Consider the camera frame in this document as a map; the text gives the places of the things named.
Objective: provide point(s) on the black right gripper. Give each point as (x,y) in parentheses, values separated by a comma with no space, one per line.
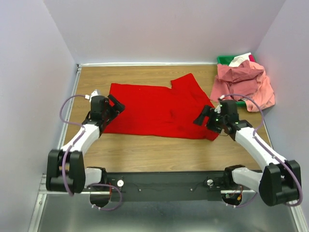
(206,111)

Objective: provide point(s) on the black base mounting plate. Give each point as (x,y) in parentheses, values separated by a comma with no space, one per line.
(103,193)

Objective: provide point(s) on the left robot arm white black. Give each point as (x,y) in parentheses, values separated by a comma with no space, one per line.
(66,171)

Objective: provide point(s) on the aluminium frame rail left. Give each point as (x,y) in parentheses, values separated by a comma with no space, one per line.
(68,107)

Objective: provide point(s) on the green plastic bin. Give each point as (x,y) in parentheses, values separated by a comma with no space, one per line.
(226,60)

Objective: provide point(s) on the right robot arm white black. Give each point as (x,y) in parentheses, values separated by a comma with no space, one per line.
(279,181)

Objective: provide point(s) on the white cloth in bin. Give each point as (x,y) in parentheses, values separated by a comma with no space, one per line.
(240,59)

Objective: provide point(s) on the aluminium frame rail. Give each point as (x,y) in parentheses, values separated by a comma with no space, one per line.
(68,107)
(94,176)

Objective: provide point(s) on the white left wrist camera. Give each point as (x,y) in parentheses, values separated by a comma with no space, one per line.
(95,93)

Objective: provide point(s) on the red t shirt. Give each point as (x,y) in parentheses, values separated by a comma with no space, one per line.
(162,111)

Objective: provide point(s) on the magenta cloth in bin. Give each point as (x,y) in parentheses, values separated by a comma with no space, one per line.
(251,58)

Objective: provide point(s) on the aluminium frame rail front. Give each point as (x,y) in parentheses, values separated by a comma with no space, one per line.
(94,176)

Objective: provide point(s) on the pink t shirt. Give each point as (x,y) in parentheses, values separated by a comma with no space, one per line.
(247,82)

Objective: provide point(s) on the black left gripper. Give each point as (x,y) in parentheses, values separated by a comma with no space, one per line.
(119,107)

